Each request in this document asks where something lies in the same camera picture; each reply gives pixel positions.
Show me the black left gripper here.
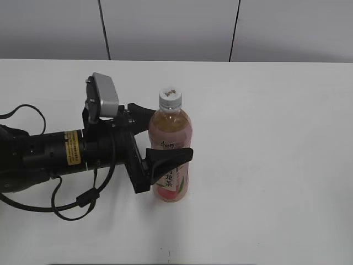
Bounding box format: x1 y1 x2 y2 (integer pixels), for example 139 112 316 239
82 103 194 194

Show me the pink peach tea bottle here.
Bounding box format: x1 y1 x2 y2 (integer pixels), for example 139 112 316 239
148 102 193 204

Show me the white bottle cap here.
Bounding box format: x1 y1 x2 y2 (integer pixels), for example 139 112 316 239
159 87 183 109

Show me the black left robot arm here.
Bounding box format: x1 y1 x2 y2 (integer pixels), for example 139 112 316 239
1 103 193 193

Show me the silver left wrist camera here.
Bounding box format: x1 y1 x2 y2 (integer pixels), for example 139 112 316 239
85 72 119 124

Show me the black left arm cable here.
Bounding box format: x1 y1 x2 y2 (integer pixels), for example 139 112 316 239
0 104 116 221

